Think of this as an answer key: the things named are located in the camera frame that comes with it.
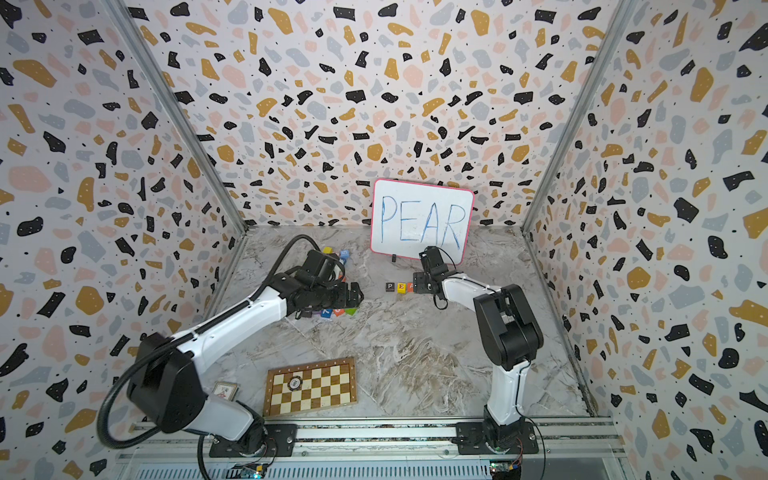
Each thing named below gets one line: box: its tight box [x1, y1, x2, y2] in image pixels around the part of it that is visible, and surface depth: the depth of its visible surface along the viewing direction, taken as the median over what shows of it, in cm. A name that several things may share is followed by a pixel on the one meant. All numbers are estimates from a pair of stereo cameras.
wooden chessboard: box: [262, 357, 358, 417], surface depth 81 cm
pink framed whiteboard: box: [370, 178, 475, 266], surface depth 106 cm
